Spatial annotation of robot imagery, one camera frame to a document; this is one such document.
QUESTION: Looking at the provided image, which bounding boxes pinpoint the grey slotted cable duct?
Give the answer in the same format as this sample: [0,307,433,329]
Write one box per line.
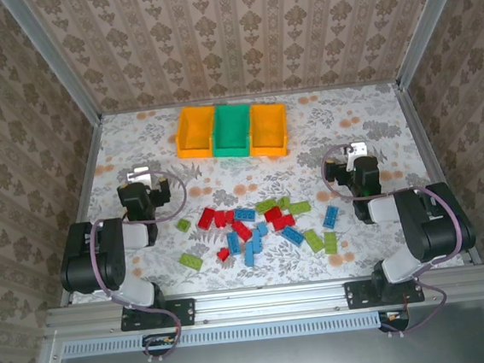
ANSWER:
[62,310,382,360]

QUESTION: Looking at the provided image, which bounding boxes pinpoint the aluminium side rail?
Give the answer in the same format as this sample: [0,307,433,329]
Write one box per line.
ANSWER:
[393,76,484,272]
[42,115,120,307]

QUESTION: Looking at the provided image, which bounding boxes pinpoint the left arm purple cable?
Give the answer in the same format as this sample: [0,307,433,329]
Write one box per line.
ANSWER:
[81,164,203,363]

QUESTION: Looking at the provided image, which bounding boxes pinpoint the grey metal sheet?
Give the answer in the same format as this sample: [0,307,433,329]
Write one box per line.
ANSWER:
[48,316,484,363]

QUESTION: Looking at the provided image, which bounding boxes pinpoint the aluminium rear rail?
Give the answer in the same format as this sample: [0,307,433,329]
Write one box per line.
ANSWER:
[98,79,401,117]

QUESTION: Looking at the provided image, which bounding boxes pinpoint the floral patterned table cover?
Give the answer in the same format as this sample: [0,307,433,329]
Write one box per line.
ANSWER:
[53,78,466,306]

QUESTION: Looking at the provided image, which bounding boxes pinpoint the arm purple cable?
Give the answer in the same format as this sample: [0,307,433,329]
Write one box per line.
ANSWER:
[81,164,203,363]
[319,132,474,341]

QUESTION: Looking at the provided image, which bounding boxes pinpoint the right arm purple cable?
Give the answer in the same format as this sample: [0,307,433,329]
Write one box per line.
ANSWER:
[319,132,474,341]

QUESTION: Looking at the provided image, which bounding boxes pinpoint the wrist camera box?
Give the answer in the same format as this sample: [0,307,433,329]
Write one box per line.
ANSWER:
[345,140,371,171]
[126,166,152,185]

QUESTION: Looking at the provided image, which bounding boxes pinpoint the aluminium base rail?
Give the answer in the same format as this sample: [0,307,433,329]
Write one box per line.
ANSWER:
[44,264,484,341]

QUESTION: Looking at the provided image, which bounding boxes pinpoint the black cable connector box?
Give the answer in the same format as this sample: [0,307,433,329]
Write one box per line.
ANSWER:
[377,307,411,335]
[141,331,179,358]

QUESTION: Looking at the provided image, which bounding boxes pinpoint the green plastic bin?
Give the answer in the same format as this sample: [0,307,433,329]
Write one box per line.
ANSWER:
[207,102,254,161]

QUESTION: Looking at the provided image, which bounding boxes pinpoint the aluminium corner post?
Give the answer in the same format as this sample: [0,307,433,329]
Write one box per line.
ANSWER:
[388,0,481,93]
[0,0,103,132]

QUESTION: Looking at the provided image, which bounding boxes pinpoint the orange plastic bin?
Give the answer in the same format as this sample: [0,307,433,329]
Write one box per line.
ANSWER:
[172,103,220,161]
[244,100,291,161]

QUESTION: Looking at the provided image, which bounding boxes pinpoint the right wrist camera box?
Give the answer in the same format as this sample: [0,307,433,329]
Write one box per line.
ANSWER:
[345,140,371,171]

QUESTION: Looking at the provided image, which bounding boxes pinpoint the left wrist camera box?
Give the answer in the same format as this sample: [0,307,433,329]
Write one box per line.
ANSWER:
[126,166,152,185]

